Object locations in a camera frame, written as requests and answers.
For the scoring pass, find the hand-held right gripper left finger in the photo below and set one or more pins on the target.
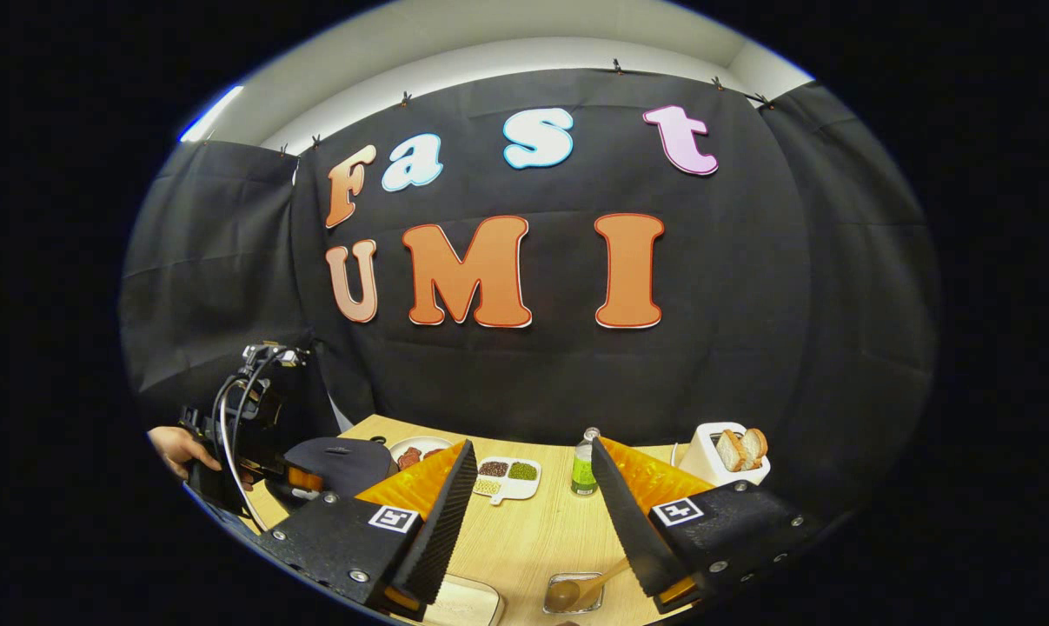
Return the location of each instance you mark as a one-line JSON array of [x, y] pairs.
[[441, 530]]

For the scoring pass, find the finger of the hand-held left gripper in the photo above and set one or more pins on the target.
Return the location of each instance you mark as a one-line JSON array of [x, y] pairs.
[[302, 478]]

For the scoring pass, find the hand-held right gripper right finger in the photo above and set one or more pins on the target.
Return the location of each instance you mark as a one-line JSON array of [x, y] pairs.
[[628, 522]]

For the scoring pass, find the dark grey rice cooker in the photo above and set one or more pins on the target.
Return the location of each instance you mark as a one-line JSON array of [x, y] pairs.
[[341, 465]]

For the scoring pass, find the wooden spoon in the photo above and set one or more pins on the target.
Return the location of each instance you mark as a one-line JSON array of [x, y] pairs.
[[567, 594]]

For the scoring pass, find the clear plastic rice tray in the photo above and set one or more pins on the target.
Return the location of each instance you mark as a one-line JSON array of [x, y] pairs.
[[468, 604]]

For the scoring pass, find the green label drink bottle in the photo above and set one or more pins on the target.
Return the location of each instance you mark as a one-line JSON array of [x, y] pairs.
[[584, 474]]

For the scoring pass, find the white divided bean dish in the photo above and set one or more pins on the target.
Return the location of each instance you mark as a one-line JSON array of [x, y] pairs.
[[508, 482]]

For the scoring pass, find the round white plate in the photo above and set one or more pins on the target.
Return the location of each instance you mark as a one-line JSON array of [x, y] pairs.
[[402, 442]]

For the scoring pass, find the white toaster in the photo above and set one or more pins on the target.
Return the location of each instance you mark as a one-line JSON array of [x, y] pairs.
[[702, 456]]

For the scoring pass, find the row of small backdrop clips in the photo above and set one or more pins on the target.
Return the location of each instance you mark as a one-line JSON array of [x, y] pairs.
[[405, 99]]

